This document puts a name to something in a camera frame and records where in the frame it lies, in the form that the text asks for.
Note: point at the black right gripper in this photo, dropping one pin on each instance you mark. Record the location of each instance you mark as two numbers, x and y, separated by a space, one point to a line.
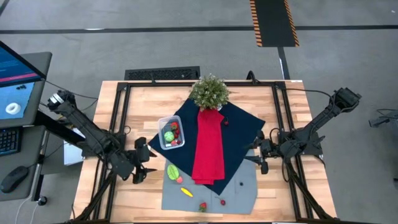
269 149

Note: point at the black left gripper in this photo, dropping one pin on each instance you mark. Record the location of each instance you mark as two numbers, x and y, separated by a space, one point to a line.
136 161

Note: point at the green toy vegetable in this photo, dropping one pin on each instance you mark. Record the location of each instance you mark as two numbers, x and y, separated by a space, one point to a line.
173 172

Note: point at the green cabbage ball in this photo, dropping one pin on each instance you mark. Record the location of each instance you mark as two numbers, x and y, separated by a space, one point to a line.
169 136

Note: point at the clear plastic tupperware container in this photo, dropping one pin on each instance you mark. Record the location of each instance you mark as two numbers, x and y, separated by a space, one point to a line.
162 124

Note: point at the small dark red cherry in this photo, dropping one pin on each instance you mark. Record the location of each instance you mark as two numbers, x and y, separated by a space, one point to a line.
226 122

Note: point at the small red strawberry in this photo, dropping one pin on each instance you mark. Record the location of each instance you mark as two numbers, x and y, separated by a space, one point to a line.
174 125

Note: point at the yellow toy banana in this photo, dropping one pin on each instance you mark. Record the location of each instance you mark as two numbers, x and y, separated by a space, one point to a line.
186 192

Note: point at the red cherry with long stem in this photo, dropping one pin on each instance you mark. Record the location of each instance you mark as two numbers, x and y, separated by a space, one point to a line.
222 202

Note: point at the large strawberry with green leaves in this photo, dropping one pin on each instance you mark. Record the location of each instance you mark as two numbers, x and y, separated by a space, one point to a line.
203 207

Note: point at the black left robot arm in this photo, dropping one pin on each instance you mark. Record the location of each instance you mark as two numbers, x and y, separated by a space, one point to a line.
90 133

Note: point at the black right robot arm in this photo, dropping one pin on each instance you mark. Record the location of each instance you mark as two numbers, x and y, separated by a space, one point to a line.
320 118

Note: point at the navy blue cloth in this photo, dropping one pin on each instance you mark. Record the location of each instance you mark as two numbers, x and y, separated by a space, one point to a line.
242 130

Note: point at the red cloth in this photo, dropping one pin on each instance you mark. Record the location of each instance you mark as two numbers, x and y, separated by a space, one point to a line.
209 146

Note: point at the grey cloth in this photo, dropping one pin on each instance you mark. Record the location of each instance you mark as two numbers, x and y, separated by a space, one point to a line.
236 199

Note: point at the green potted plant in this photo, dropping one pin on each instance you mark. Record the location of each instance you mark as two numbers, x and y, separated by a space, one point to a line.
209 91

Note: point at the white paper sheet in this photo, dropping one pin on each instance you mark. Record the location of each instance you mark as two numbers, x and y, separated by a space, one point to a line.
73 152

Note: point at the black keyboard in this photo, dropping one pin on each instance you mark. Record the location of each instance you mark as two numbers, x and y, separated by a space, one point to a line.
161 73
9 140

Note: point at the black round puck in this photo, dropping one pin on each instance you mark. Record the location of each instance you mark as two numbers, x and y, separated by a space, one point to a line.
42 200

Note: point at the grey desk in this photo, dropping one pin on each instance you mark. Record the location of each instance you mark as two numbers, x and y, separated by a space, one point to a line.
28 146

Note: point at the black floor mat orange stripes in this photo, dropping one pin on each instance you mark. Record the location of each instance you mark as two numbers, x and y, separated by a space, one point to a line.
273 23

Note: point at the black floor stand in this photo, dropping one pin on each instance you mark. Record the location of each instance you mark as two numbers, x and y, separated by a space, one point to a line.
384 119

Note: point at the black computer mouse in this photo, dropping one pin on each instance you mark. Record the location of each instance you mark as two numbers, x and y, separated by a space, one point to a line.
14 179

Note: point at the computer monitor with blue screen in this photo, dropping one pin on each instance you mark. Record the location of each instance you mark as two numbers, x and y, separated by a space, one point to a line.
15 93

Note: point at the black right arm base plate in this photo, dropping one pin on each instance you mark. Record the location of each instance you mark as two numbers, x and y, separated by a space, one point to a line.
311 151

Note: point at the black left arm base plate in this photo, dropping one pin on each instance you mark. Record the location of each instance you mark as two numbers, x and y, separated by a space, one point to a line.
90 153

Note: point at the black metal table frame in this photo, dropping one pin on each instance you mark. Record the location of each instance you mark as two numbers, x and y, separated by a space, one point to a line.
199 84

